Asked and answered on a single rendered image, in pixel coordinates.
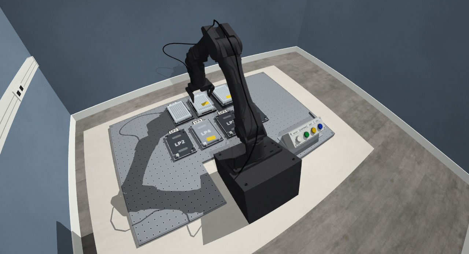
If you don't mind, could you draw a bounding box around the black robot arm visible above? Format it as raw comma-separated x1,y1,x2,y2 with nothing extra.
185,23,282,174

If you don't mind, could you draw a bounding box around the white button panel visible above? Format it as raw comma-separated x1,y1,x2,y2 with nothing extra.
278,112,326,153

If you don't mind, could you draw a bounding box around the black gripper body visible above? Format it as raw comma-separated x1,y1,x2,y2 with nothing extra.
185,75,215,93

